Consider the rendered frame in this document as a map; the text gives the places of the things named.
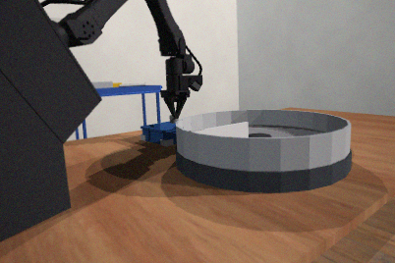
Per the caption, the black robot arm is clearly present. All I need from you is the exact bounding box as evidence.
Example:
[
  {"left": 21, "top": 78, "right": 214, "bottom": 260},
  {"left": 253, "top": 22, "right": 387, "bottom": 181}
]
[{"left": 52, "top": 0, "right": 202, "bottom": 91}]

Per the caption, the grey round turntable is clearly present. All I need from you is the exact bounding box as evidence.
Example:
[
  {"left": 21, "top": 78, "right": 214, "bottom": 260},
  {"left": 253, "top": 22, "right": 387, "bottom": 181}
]
[{"left": 175, "top": 110, "right": 352, "bottom": 193}]

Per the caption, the silver metal bushing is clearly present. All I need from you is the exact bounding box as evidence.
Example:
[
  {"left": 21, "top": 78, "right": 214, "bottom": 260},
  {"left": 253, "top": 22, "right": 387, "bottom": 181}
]
[{"left": 170, "top": 115, "right": 179, "bottom": 124}]

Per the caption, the blue open box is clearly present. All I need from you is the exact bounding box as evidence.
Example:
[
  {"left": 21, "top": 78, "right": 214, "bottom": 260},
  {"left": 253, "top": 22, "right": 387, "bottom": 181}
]
[{"left": 142, "top": 122, "right": 177, "bottom": 144}]

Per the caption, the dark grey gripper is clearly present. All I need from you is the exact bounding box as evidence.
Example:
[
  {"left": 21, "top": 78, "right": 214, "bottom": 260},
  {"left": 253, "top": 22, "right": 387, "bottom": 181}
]
[{"left": 160, "top": 74, "right": 191, "bottom": 119}]

